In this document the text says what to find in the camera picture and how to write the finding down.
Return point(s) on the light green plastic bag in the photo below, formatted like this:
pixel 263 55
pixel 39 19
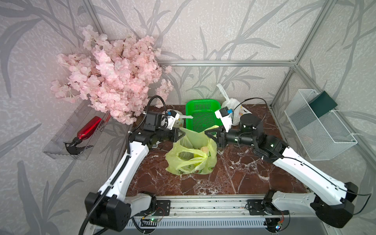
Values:
pixel 185 157

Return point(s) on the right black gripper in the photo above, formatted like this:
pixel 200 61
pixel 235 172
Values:
pixel 221 137

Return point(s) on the white printed plastic bag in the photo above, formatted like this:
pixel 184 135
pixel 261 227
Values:
pixel 233 104

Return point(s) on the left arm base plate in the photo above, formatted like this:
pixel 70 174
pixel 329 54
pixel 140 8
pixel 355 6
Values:
pixel 158 208

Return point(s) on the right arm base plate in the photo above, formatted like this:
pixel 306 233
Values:
pixel 259 207

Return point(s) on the beige pear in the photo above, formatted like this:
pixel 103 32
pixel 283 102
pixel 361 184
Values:
pixel 205 150

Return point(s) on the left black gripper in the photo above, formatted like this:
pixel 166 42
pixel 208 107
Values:
pixel 173 132

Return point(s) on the aluminium front rail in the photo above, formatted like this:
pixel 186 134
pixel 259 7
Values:
pixel 221 206

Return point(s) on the green plastic basket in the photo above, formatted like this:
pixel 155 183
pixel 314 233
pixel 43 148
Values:
pixel 203 113

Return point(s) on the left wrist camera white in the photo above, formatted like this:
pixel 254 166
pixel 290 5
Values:
pixel 172 119

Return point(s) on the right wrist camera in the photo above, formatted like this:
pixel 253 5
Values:
pixel 226 117

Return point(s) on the white wire mesh basket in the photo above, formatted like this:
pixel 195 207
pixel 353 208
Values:
pixel 322 138

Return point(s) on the dark green card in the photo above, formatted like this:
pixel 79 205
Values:
pixel 322 104

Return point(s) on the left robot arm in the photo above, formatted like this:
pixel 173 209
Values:
pixel 110 207

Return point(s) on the clear acrylic wall shelf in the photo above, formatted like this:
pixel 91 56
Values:
pixel 56 147

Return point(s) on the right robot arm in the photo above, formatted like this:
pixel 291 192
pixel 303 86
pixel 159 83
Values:
pixel 329 199

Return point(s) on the pink cherry blossom tree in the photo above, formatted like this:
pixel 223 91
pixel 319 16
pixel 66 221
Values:
pixel 116 77

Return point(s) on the red spray bottle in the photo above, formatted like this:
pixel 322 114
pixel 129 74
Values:
pixel 85 133

